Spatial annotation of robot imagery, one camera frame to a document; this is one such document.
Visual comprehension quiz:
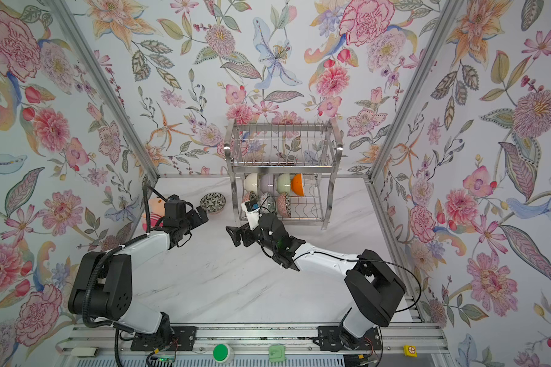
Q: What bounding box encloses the aluminium left corner post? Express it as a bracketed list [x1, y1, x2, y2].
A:
[46, 0, 160, 184]

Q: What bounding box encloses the cream bowl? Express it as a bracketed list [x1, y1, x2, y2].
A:
[243, 173, 259, 194]

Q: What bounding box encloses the light green square button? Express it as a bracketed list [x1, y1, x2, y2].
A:
[268, 345, 286, 363]

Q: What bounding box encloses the purple bowl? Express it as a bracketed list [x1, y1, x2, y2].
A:
[259, 173, 276, 194]

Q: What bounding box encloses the orange white bowl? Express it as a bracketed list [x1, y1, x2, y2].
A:
[291, 174, 305, 197]

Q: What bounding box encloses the pink plush doll toy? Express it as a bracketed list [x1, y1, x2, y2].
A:
[142, 196, 165, 231]

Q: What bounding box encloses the aluminium right corner post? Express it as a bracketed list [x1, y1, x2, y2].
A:
[368, 1, 461, 184]

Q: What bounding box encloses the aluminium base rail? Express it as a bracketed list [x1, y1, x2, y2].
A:
[55, 323, 454, 366]

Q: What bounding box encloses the green bowl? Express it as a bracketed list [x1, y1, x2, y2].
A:
[275, 173, 292, 194]

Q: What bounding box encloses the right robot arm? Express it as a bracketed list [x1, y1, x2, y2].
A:
[226, 210, 406, 343]

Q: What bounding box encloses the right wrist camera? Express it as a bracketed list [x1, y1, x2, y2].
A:
[242, 199, 260, 230]

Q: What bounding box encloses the aluminium corner post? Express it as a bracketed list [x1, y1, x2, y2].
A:
[368, 1, 461, 184]
[46, 0, 160, 184]

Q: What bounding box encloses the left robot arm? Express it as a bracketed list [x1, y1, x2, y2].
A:
[68, 195, 208, 336]

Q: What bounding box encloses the stainless steel dish rack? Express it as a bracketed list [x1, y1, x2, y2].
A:
[223, 118, 344, 229]

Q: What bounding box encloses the green round button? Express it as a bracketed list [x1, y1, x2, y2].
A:
[212, 343, 235, 364]

